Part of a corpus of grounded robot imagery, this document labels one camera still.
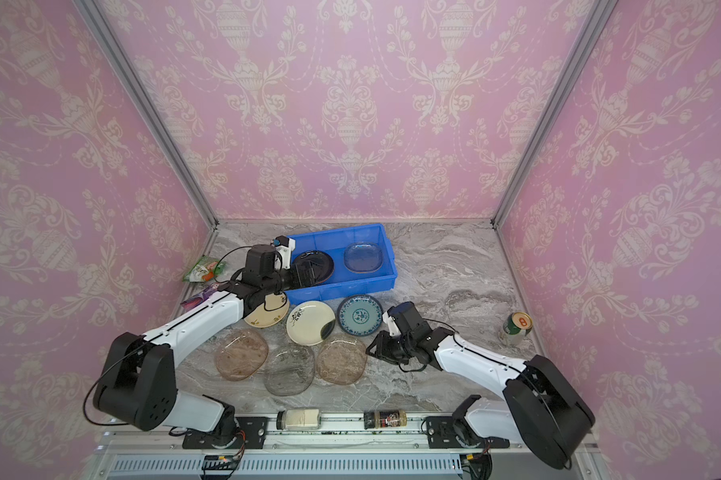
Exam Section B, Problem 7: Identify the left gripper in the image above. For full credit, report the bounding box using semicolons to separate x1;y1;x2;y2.
261;259;326;297

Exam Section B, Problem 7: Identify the black round plate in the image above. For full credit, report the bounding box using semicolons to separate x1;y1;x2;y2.
292;250;334;287

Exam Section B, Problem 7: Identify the clear ribbed glass plate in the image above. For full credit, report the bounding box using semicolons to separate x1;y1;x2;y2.
342;242;384;274

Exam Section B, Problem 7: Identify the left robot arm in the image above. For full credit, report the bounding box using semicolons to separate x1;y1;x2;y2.
86;236;316;449

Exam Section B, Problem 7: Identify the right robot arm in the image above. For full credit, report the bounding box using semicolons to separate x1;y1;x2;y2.
366;302;596;470

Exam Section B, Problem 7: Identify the blue plastic bin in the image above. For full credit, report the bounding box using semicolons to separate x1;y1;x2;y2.
286;224;398;305

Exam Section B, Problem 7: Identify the cream round plate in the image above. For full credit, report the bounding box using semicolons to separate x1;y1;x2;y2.
244;293;290;329

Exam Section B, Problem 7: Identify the blue patterned ceramic plate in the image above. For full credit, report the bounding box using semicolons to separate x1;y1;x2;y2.
336;295;384;337

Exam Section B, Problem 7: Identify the white plate black accent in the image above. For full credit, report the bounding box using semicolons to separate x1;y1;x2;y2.
286;301;336;346

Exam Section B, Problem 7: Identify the amber glass plate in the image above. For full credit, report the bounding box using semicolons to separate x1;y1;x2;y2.
316;334;367;386

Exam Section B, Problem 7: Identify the dark spice jar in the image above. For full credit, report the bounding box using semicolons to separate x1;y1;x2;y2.
364;409;408;430

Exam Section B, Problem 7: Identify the green snack packet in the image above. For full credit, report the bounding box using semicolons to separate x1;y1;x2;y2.
182;255;226;283

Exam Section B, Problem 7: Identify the grey clear glass plate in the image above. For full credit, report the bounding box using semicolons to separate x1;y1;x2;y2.
264;344;316;397

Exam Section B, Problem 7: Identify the brown tinted glass plate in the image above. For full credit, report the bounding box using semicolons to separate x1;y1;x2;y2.
214;329;270;381

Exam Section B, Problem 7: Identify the purple snack packet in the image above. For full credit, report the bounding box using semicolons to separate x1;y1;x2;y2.
180;285;216;311

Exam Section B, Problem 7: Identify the green tin can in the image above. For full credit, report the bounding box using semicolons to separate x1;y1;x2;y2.
500;312;534;346

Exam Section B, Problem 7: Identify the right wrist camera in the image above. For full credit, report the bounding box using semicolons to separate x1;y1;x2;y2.
383;312;401;338

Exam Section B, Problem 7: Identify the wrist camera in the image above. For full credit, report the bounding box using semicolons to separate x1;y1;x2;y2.
274;236;296;270
383;312;401;338

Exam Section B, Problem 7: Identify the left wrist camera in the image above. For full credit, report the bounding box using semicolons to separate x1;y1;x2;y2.
274;236;296;270

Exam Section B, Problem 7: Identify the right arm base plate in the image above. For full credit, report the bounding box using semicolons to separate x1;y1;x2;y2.
421;416;511;450

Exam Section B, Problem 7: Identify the white jar on rail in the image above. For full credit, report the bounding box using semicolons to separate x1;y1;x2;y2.
276;408;320;431

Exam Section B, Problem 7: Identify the aluminium front rail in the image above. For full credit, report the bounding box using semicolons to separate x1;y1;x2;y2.
82;412;608;479

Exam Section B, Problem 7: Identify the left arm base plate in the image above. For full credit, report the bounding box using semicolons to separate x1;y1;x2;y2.
182;416;268;450

